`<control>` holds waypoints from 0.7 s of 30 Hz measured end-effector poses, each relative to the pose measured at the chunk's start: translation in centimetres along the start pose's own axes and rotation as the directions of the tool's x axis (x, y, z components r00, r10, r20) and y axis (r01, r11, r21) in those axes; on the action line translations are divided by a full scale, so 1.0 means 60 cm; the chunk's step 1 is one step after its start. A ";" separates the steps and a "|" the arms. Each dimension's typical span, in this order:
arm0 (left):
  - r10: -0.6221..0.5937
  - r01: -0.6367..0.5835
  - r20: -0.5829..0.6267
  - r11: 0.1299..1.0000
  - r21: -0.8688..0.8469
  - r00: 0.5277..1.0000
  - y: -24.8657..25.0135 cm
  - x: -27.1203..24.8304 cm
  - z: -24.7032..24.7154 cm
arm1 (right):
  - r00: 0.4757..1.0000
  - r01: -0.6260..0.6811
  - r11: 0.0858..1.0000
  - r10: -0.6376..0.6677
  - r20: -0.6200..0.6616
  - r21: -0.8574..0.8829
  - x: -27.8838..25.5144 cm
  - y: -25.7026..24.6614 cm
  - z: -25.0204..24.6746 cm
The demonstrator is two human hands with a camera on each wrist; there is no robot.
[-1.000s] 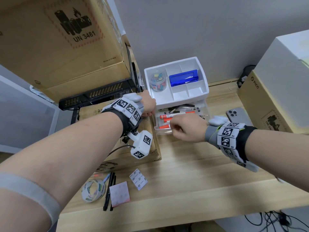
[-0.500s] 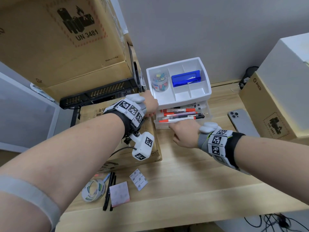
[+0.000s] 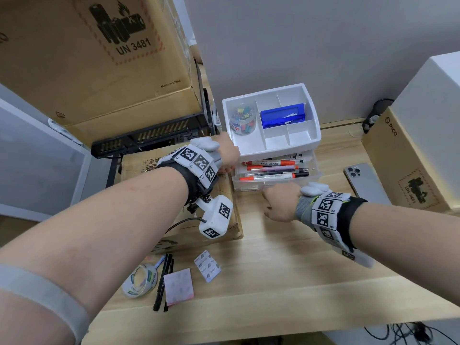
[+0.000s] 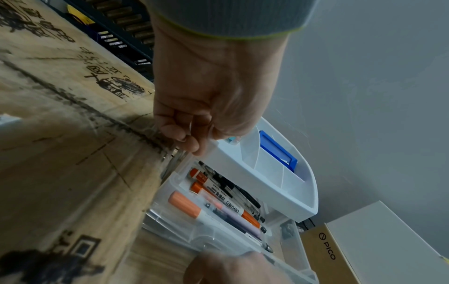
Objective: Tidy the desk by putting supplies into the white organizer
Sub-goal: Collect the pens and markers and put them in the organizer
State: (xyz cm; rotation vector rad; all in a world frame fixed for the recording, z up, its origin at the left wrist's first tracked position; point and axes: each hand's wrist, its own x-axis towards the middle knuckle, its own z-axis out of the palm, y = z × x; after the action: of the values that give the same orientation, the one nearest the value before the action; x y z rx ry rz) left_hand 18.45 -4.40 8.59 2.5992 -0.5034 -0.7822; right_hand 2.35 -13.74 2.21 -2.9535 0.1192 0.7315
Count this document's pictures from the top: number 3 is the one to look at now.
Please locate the clear tape roll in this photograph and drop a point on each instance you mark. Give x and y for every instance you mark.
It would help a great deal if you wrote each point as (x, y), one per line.
(128, 289)

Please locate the printed notes pack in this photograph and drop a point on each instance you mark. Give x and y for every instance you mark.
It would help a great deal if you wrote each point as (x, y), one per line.
(207, 265)

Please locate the clear plastic jar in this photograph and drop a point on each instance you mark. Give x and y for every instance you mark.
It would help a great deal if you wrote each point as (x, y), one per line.
(242, 120)

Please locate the person's left hand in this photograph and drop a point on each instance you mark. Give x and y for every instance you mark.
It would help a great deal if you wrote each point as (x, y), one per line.
(228, 156)

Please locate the pink sticky note pad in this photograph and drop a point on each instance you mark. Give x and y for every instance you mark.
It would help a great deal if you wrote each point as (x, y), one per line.
(178, 287)

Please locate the slim white marker red cap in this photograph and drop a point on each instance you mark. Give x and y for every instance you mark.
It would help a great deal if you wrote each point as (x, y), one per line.
(266, 178)

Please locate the person's right hand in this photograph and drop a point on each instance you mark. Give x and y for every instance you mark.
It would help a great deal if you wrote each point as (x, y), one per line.
(284, 202)

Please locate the black vented device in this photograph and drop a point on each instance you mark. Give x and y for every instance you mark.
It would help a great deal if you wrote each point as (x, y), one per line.
(154, 134)

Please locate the open brown cardboard box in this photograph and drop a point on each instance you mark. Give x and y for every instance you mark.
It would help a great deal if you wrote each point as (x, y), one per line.
(72, 68)

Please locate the bunch of clear gel pens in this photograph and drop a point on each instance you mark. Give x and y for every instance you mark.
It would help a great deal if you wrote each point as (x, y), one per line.
(302, 172)

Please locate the white device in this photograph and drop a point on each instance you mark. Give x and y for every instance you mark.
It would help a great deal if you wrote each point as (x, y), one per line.
(66, 131)

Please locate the right marker wrist band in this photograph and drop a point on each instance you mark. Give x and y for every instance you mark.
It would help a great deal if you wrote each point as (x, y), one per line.
(330, 215)

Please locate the fat white marker orange cap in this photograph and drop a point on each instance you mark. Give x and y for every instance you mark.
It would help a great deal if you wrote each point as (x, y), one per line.
(273, 162)

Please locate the white plastic drawer organizer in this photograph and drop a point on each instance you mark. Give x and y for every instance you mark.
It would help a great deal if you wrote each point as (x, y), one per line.
(276, 140)

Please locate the person's left forearm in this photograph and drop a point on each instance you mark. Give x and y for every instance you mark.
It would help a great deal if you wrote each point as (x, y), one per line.
(90, 240)

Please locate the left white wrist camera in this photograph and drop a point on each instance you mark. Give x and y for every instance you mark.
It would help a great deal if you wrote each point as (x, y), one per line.
(217, 217)

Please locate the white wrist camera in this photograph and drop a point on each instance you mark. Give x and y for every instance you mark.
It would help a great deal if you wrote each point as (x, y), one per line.
(217, 217)
(359, 258)

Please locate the flat brown cardboard sheet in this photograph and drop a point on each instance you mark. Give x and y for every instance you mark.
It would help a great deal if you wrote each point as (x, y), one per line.
(16, 229)

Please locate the left marker wrist band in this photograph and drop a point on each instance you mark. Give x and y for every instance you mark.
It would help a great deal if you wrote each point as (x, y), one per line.
(194, 165)

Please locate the marker wrist band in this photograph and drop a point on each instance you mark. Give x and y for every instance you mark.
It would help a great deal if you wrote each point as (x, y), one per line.
(330, 215)
(194, 165)

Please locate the taped brown cardboard box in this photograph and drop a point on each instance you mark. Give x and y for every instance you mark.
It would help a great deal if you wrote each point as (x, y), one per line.
(230, 233)

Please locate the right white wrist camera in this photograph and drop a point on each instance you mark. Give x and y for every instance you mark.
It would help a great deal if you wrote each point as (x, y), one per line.
(359, 258)

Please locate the white framed grey panel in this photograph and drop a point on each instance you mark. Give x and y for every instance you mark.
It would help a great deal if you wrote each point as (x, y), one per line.
(39, 165)

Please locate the pile of colourful binder clips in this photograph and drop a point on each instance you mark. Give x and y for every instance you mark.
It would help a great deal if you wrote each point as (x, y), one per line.
(242, 114)

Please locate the blue pen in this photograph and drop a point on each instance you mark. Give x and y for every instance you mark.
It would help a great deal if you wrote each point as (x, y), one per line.
(160, 261)

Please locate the grey smartphone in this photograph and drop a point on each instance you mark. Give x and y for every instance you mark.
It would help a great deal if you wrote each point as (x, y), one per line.
(366, 183)

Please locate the purple pen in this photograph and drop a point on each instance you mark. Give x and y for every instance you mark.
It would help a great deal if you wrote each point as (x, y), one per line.
(273, 169)

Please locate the person's right forearm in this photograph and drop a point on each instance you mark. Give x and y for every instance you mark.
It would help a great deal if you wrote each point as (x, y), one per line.
(409, 244)

